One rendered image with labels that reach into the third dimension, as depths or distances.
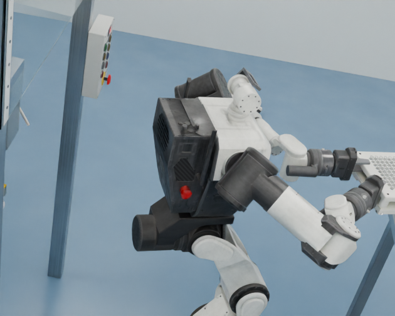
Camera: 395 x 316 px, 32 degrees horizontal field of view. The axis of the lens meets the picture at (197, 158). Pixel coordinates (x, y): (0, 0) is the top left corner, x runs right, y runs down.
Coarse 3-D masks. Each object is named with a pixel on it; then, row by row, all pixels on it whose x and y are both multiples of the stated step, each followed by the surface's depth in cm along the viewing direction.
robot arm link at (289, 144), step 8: (280, 136) 224; (288, 136) 225; (272, 144) 226; (280, 144) 223; (288, 144) 221; (296, 144) 222; (272, 152) 229; (280, 152) 231; (288, 152) 220; (296, 152) 219; (304, 152) 220
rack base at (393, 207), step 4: (352, 172) 234; (356, 172) 232; (360, 172) 232; (356, 176) 231; (360, 176) 230; (364, 176) 230; (356, 180) 232; (360, 180) 229; (364, 180) 228; (380, 196) 222; (376, 204) 219; (388, 204) 220; (392, 204) 220; (376, 208) 219; (380, 208) 217; (384, 208) 218; (388, 208) 218; (392, 208) 218; (380, 212) 218; (384, 212) 219; (388, 212) 219; (392, 212) 219
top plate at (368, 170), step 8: (360, 152) 233; (368, 152) 234; (376, 152) 235; (384, 152) 236; (392, 152) 238; (368, 168) 226; (368, 176) 224; (384, 192) 216; (392, 192) 217; (384, 200) 215; (392, 200) 216
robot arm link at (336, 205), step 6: (330, 198) 204; (336, 198) 202; (342, 198) 201; (324, 204) 201; (330, 204) 199; (336, 204) 197; (342, 204) 196; (330, 210) 196; (336, 210) 196; (342, 210) 195; (348, 210) 196; (336, 216) 195; (348, 216) 195
